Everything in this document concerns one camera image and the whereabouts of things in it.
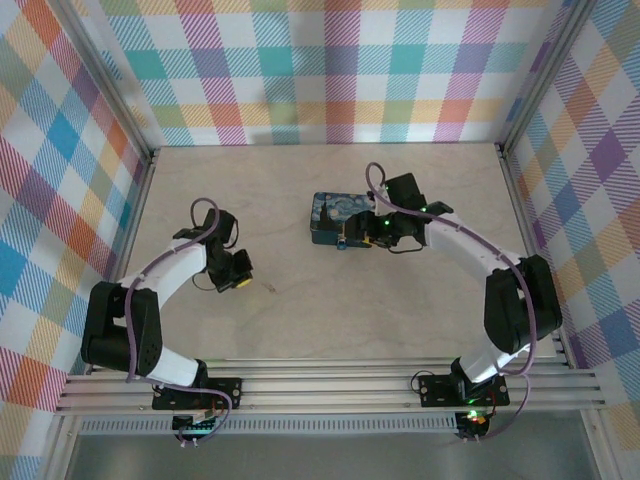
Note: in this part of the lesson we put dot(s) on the blue padlock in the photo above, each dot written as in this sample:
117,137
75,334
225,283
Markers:
341,245

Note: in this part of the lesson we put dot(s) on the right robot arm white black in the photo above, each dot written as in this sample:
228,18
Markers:
465,240

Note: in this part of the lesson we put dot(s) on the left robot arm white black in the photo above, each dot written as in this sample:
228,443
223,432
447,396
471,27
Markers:
170,270

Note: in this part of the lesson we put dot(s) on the starry night tin box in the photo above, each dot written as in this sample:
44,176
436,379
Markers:
330,215

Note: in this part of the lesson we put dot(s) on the left controller board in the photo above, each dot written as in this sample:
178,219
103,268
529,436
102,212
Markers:
195,425

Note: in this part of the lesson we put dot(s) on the controller board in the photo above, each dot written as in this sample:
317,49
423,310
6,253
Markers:
195,425
472,421

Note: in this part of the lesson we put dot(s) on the right controller board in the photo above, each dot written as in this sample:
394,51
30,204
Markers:
472,421

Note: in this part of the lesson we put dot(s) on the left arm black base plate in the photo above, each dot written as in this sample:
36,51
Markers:
220,392

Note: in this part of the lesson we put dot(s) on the aluminium mounting rail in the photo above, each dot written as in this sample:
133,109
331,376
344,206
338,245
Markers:
325,387

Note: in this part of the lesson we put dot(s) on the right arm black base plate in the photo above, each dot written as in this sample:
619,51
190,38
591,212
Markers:
435,390

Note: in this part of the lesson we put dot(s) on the aluminium frame post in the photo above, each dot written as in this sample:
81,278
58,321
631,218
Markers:
545,75
107,80

